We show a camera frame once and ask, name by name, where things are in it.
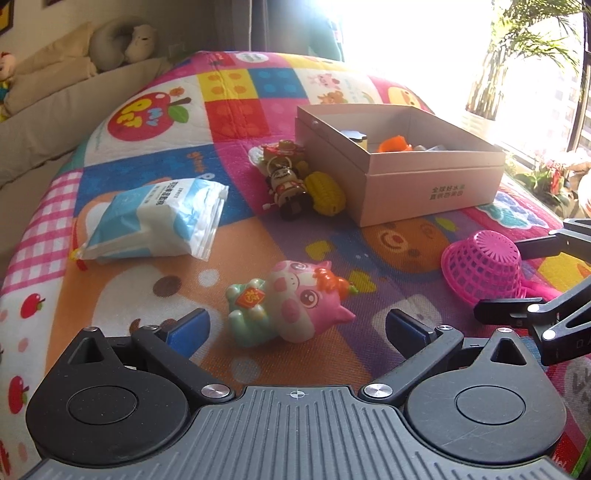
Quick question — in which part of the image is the small cartoon doll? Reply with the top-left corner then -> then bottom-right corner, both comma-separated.
0,51 -> 17,121

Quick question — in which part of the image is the potted palm plant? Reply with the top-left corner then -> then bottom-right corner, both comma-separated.
461,0 -> 588,139

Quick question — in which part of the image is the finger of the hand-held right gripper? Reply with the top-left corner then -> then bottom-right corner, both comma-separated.
474,276 -> 591,344
514,218 -> 591,260

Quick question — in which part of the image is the pink and green pig toy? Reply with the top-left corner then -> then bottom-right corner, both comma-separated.
225,259 -> 359,348

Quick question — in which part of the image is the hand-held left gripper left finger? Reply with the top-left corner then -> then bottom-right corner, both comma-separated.
54,308 -> 237,407

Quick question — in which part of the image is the grey neck pillow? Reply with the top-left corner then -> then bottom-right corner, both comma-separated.
89,17 -> 156,72

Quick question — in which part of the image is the orange plastic toy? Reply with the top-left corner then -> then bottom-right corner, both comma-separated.
378,134 -> 413,153

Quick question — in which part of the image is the beige folded blanket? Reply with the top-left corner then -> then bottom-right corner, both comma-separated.
4,21 -> 99,117

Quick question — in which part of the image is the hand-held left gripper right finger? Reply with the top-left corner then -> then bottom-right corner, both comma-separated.
358,308 -> 546,407

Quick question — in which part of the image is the red flowering plant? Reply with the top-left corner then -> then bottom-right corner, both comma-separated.
525,156 -> 574,205

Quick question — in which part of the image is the red figure keychain toy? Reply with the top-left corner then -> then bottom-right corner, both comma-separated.
249,140 -> 308,174

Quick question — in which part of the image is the beige sofa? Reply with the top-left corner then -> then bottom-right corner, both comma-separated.
0,57 -> 174,191

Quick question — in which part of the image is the brown wind-up figure toy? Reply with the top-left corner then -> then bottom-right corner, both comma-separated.
263,161 -> 313,222

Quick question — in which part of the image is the colourful printed play mat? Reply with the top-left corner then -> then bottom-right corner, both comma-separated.
0,50 -> 591,480

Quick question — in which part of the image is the cardboard box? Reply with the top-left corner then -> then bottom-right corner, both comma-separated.
294,103 -> 507,227

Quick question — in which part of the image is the pink plastic basket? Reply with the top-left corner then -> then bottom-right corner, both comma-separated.
440,230 -> 562,306

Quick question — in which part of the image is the green chair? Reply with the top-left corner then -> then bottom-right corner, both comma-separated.
307,20 -> 345,62

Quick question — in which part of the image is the yellow corn toy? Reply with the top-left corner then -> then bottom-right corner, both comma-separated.
305,171 -> 346,217

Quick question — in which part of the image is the blue and white wipes packet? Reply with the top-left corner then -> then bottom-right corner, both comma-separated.
69,177 -> 230,264

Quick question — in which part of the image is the cream plush animal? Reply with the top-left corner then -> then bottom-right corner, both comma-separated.
123,25 -> 156,64

